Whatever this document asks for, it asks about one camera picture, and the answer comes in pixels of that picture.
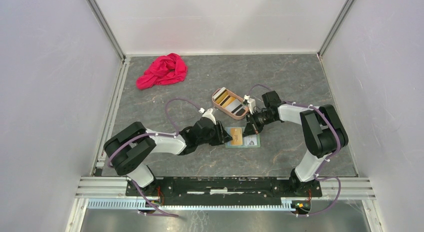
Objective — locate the red crumpled cloth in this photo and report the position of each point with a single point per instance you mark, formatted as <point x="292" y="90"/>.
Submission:
<point x="164" y="70"/>

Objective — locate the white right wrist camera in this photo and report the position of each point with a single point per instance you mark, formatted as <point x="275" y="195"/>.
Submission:
<point x="250" y="103"/>

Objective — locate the white slotted cable duct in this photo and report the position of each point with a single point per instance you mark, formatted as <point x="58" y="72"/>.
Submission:
<point x="141" y="205"/>

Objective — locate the green card holder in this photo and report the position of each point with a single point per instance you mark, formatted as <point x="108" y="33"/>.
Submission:
<point x="228" y="146"/>

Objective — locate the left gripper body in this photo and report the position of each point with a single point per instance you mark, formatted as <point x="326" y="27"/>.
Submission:
<point x="209" y="139"/>

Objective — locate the silver VIP card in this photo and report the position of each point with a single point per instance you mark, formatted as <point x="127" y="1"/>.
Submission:
<point x="251" y="140"/>

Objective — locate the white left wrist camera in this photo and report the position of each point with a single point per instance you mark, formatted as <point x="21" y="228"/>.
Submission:
<point x="209" y="114"/>

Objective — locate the gold card black stripe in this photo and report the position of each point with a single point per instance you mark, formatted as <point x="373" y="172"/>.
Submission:
<point x="225" y="99"/>

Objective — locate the silver card in tray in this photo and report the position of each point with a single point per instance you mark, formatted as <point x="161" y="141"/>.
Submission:
<point x="236" y="108"/>

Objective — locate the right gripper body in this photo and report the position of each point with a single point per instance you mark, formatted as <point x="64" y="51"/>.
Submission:
<point x="261" y="118"/>

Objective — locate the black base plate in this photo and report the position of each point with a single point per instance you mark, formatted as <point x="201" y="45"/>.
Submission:
<point x="230" y="191"/>

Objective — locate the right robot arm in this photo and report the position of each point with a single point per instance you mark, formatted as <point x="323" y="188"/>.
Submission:
<point x="323" y="132"/>

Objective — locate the pink oval tray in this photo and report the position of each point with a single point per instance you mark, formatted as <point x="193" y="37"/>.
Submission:
<point x="217" y="93"/>

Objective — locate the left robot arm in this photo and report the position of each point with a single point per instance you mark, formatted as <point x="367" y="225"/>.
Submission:
<point x="127" y="150"/>

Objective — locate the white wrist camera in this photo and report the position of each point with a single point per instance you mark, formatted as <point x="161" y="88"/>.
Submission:
<point x="209" y="114"/>
<point x="250" y="103"/>

